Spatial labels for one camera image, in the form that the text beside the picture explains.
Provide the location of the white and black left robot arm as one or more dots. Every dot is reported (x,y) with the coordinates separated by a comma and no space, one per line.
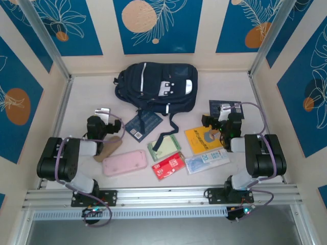
(55,163)

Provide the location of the small circuit board with LED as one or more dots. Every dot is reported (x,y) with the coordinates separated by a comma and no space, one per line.
(245,211)
(93,211)

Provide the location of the navy blue backpack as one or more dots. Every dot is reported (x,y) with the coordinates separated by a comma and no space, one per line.
(153,84)

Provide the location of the pink pencil case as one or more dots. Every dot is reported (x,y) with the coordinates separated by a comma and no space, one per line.
(125,163)

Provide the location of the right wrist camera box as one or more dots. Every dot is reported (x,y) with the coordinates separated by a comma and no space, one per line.
(223,113)

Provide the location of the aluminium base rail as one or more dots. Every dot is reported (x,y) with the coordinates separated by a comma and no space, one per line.
(163,196)

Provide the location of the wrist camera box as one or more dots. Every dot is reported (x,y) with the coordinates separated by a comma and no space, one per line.
(102,112)
(223,113)

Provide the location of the green notepad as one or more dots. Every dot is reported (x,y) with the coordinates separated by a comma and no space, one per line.
(169,149)

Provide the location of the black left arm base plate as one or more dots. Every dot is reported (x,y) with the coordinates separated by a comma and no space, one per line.
(110,197)

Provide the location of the clear packet with blue print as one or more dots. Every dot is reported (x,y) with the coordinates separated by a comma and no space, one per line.
(204,160)

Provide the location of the yellow book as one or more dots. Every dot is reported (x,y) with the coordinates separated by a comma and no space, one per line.
(196,143)

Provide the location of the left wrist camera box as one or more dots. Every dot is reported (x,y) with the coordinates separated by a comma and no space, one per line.
(102,112)

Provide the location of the red packet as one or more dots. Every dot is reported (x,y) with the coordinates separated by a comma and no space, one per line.
(166,167)

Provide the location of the aluminium side rail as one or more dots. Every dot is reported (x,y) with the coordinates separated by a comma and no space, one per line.
(64,102)
(258,102)

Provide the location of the dark blue notebook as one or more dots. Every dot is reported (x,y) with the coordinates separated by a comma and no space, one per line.
(150,122)
(214,107)

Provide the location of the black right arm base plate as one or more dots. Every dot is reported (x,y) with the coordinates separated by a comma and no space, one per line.
(214,196)

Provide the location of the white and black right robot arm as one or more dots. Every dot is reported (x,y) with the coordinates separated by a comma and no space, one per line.
(268,158)

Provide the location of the aluminium frame post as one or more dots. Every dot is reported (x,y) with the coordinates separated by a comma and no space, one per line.
(46,38)
(272,38)

